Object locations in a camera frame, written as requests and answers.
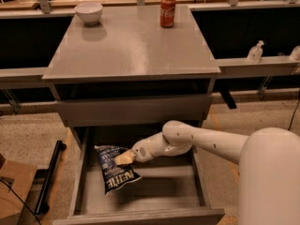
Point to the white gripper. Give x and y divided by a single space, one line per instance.
141 151

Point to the blue Kettle chip bag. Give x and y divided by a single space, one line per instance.
114 176

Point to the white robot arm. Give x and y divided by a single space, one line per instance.
268 160

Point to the open grey middle drawer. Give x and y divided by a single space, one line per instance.
171 190

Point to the closed grey top drawer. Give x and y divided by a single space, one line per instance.
133 110

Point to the grey drawer cabinet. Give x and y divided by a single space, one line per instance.
131 38

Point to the black bar stand left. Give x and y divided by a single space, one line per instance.
46 175

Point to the brown cardboard box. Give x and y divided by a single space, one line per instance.
16 181

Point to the white ceramic bowl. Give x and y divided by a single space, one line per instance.
89 12

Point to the red Coca-Cola can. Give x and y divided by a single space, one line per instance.
167 10

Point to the grey metal rail shelf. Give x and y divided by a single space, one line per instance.
213 69

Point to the white object on rail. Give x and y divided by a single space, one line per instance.
295 54

